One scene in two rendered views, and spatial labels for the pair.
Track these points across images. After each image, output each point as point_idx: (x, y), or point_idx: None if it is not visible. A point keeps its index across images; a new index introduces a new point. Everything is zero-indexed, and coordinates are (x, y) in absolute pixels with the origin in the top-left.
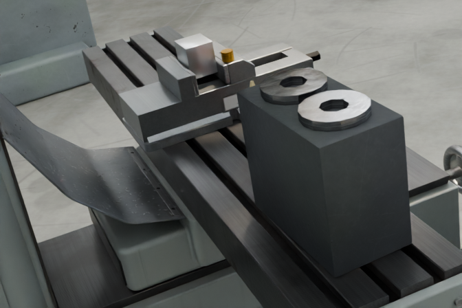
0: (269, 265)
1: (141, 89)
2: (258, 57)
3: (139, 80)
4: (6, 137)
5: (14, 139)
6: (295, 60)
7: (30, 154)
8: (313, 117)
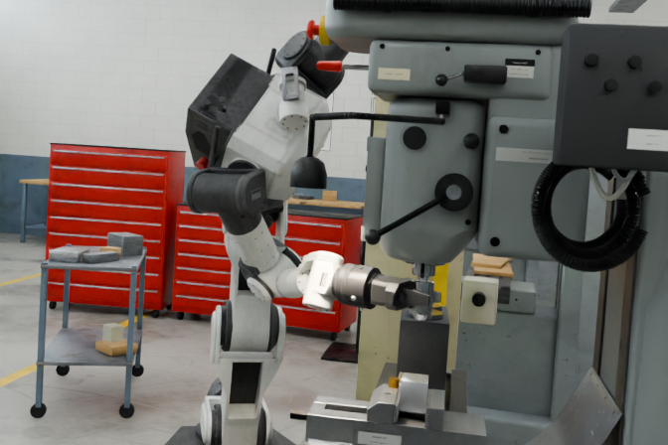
0: (462, 384)
1: (463, 431)
2: (346, 411)
3: None
4: (589, 370)
5: (586, 382)
6: (330, 398)
7: (578, 399)
8: (438, 304)
